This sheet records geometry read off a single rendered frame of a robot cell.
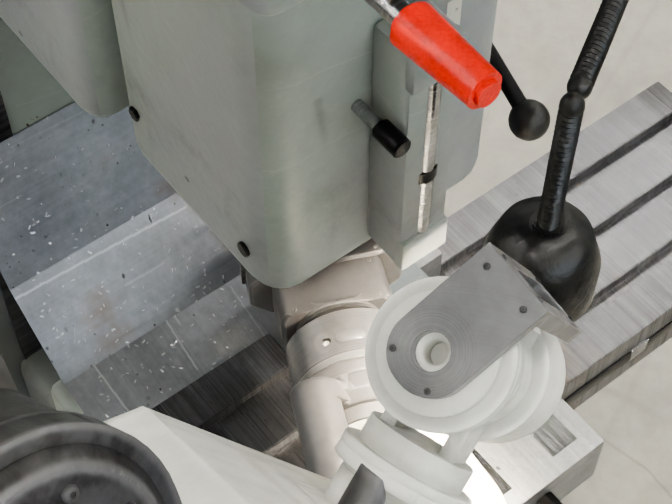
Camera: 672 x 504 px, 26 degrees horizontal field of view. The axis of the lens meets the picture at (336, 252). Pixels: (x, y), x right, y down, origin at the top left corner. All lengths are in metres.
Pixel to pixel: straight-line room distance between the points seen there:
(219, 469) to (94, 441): 0.15
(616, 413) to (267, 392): 1.14
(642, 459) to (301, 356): 1.48
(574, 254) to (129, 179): 0.75
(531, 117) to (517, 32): 1.97
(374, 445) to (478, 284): 0.09
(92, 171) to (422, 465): 0.94
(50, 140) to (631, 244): 0.61
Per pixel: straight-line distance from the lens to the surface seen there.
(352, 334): 1.04
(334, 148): 0.91
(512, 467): 1.34
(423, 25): 0.63
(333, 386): 1.01
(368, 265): 1.10
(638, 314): 1.52
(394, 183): 0.93
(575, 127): 0.78
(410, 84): 0.85
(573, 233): 0.86
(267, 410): 1.44
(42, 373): 1.72
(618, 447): 2.48
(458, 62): 0.62
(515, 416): 0.64
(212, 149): 0.94
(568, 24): 3.04
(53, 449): 0.42
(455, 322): 0.57
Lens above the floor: 2.16
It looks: 55 degrees down
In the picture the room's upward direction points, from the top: straight up
